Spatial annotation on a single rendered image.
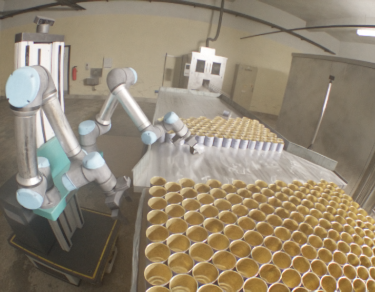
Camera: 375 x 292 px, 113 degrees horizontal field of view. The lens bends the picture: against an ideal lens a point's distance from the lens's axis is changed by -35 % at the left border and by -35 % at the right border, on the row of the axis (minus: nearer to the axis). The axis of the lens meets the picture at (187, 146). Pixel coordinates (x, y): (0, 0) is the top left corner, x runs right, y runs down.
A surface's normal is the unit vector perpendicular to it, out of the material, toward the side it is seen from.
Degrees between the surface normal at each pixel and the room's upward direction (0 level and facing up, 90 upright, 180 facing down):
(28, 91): 82
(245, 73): 90
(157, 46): 90
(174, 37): 90
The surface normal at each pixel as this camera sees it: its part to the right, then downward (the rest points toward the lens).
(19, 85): 0.41, 0.32
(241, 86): 0.11, 0.44
